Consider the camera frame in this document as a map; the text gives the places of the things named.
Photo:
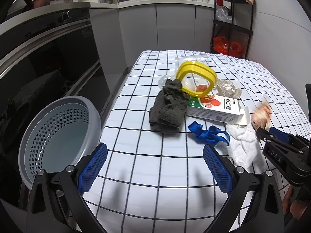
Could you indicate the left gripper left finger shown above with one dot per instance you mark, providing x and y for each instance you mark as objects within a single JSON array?
[{"x": 56, "y": 198}]

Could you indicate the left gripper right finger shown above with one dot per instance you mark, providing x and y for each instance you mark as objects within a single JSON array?
[{"x": 265, "y": 213}]

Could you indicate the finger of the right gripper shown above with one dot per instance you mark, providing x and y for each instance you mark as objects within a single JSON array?
[
  {"x": 267, "y": 137},
  {"x": 283, "y": 137}
]

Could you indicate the snack wrapper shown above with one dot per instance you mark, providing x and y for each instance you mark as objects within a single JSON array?
[{"x": 261, "y": 117}]

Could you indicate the grey perforated trash basket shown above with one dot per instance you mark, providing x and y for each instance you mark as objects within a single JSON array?
[{"x": 59, "y": 135}]

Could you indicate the grey kitchen cabinets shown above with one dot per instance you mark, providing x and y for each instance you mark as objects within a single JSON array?
[{"x": 122, "y": 34}]

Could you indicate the person's hand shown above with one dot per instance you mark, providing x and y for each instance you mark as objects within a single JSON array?
[{"x": 297, "y": 208}]

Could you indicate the crumpled white tissue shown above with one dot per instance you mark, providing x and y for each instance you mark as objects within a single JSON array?
[{"x": 244, "y": 148}]

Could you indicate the white medicine box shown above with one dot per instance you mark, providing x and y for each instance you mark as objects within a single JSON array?
[{"x": 220, "y": 109}]

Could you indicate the clear plastic bag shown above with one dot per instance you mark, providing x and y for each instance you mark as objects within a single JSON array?
[{"x": 191, "y": 81}]

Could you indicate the dark grey cloth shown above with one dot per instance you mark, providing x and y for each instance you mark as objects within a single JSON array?
[{"x": 167, "y": 113}]

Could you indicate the red plastic bag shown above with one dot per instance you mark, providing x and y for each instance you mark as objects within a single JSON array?
[{"x": 223, "y": 46}]

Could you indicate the yellow plastic container lid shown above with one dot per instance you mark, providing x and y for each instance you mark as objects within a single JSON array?
[{"x": 197, "y": 68}]

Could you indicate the white checkered tablecloth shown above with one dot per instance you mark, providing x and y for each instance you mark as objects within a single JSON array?
[{"x": 153, "y": 182}]

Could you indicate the black metal shelf rack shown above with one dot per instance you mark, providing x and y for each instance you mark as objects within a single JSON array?
[{"x": 233, "y": 19}]

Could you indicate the black built-in oven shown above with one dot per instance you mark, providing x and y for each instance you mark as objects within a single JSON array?
[{"x": 42, "y": 60}]

